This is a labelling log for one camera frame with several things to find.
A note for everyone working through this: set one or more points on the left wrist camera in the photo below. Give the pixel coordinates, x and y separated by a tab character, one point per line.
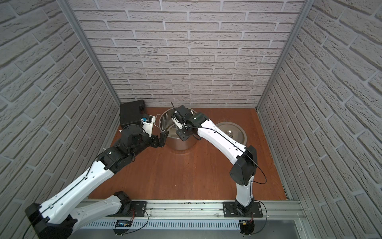
147	123

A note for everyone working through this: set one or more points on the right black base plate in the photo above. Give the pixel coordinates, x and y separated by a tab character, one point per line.
232	209

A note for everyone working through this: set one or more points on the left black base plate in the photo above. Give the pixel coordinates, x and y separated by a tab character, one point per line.
132	209

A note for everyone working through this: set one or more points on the stainless steel pot lid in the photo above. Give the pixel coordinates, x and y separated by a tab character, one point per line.
234	131

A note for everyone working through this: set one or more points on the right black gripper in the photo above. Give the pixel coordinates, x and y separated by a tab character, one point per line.
182	136

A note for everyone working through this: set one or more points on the black plastic tool case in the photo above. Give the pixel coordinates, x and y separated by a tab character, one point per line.
132	113

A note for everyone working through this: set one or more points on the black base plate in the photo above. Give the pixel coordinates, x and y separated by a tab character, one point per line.
132	209
232	209

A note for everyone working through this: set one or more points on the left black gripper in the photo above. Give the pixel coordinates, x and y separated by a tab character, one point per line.
157	140

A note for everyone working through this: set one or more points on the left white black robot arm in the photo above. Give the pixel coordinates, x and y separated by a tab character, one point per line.
58	218

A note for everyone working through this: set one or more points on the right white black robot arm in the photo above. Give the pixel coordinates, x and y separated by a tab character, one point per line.
243	158

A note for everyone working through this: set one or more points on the aluminium mounting rail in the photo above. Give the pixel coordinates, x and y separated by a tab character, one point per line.
190	210

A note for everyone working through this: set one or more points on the left small electronics board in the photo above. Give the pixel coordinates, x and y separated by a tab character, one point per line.
122	227

